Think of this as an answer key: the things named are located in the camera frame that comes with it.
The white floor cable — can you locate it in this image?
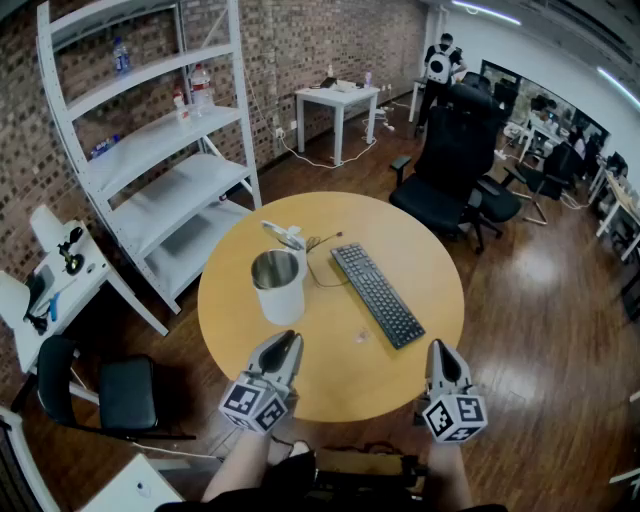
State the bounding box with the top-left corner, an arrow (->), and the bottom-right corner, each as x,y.
272,97 -> 396,170

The large black office chair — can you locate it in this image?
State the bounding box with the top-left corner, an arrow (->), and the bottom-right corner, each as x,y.
388,82 -> 509,251

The small red cap bottle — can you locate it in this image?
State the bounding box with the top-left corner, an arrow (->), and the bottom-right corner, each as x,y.
172,85 -> 191,124

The black cantilever office chair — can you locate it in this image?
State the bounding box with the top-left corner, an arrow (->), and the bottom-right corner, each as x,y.
503,141 -> 585,226

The ceiling light strip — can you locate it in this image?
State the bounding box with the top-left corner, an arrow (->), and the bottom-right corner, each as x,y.
452,0 -> 522,26

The glass partition window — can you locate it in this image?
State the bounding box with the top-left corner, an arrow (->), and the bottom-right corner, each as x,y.
479,58 -> 611,166

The white railing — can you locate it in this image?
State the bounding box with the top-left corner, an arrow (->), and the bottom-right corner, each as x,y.
0,404 -> 61,512

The large red label water bottle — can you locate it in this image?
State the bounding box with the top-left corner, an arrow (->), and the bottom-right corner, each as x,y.
190,63 -> 215,117

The white desk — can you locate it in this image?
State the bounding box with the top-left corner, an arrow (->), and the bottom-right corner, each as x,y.
0,219 -> 170,374

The white lamp shade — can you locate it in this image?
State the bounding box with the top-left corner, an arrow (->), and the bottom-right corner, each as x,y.
0,272 -> 31,329
29,204 -> 69,252

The white metal shelf rack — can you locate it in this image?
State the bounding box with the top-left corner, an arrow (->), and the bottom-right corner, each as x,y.
35,0 -> 264,315

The black waist-worn device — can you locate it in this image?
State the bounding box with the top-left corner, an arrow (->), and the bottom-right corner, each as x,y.
314,442 -> 431,501

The white side table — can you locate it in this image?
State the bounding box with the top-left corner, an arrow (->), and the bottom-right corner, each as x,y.
77,453 -> 186,512

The blue label water bottle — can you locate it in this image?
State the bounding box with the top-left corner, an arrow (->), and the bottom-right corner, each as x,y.
112,35 -> 132,77

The black keyboard cable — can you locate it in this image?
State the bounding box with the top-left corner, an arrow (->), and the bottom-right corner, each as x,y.
304,231 -> 351,289

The person's black clothing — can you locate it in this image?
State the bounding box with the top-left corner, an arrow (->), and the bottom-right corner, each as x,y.
154,447 -> 506,512

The black desk stand tool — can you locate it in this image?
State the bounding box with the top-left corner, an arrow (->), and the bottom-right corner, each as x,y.
56,227 -> 86,277

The small white square table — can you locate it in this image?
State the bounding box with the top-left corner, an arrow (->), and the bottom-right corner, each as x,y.
294,84 -> 381,167

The white electric kettle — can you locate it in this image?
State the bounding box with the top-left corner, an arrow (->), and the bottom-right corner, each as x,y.
249,219 -> 309,327

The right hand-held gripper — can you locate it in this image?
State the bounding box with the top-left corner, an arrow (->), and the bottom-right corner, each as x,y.
413,339 -> 489,444

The person's left forearm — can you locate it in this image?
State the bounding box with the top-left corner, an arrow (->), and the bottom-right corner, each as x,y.
199,430 -> 275,504

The person's right forearm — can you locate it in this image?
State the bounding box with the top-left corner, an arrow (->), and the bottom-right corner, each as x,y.
427,439 -> 474,512

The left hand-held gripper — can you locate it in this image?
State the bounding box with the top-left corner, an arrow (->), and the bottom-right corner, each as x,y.
218,329 -> 305,435

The black keyboard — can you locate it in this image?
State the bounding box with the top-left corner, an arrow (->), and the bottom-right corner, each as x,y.
329,242 -> 427,351

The lying blue label bottle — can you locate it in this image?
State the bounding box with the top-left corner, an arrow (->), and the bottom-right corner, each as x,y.
89,134 -> 121,160

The black folding chair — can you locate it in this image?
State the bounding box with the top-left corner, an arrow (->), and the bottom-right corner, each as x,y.
10,334 -> 197,444

